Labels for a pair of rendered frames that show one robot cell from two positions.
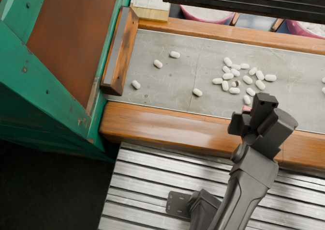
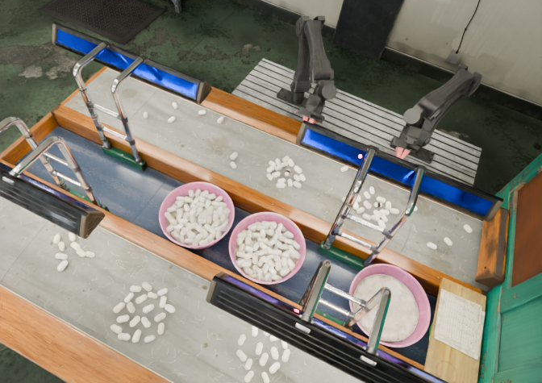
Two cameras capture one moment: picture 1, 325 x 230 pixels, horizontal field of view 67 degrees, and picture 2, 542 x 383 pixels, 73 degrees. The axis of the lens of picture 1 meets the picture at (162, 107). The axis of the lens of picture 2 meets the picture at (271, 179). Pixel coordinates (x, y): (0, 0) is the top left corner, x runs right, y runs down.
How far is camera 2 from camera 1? 138 cm
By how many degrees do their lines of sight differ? 53
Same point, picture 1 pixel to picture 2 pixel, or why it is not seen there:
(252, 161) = (436, 102)
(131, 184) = (458, 175)
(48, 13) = not seen: outside the picture
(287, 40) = (321, 224)
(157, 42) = (447, 265)
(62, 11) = not seen: outside the picture
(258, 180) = (435, 95)
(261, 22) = not seen: hidden behind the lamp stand
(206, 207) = (428, 126)
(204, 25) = (401, 263)
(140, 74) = (463, 239)
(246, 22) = (335, 279)
